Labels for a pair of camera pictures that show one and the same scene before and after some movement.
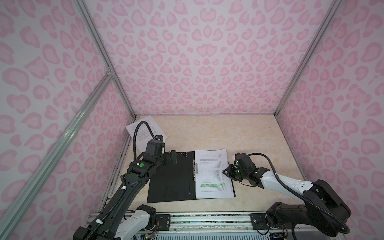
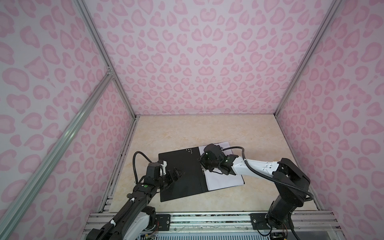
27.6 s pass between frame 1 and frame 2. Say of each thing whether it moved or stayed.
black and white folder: moved
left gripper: moved
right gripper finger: moved
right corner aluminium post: stayed
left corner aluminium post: stayed
